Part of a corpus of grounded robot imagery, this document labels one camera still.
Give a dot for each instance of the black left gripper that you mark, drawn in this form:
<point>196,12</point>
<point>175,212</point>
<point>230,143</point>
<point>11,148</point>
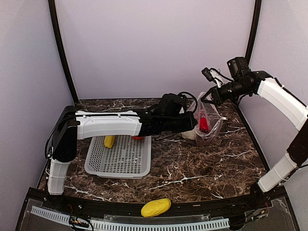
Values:
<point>191,123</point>

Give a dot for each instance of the small yellow toy fruit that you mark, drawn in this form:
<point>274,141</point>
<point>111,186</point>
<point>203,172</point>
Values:
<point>109,141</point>

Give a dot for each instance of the black vertical frame post right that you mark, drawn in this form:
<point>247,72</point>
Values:
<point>253,30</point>

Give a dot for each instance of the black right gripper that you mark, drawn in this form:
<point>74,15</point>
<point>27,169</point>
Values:
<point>218,98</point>

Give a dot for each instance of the white slotted cable duct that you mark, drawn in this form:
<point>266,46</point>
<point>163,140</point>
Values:
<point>118,223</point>

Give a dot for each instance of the orange toy fruit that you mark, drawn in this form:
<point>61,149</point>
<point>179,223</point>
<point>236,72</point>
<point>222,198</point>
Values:
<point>137,138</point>

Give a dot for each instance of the black vertical frame post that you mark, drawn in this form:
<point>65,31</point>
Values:
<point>61,51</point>
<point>253,30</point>

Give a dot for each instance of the white green toy cauliflower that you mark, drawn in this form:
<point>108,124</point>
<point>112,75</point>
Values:
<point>189,135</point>

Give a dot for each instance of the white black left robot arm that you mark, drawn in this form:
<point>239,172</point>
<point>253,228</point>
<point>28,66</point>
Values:
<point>61,144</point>

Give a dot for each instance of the black vertical frame post left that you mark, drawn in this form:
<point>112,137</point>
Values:
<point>61,51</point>

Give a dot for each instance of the clear pink-dotted zip bag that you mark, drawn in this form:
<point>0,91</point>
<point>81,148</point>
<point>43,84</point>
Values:
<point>209,124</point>

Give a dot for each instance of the white perforated plastic basket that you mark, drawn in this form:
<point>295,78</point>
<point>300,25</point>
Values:
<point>127,159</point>

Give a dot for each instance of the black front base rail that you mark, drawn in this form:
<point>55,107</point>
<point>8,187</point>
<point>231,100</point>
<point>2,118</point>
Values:
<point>272,213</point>

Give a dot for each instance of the large yellow toy fruit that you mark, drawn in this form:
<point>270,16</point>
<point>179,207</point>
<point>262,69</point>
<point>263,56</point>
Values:
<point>156,207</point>

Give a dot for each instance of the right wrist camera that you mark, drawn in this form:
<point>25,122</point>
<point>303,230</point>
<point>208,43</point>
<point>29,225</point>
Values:
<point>213,75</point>

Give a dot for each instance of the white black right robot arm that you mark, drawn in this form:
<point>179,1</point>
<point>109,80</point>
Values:
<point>261,83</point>

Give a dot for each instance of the red toy bell pepper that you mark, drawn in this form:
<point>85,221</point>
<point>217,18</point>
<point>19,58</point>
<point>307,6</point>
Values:
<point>204,128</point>

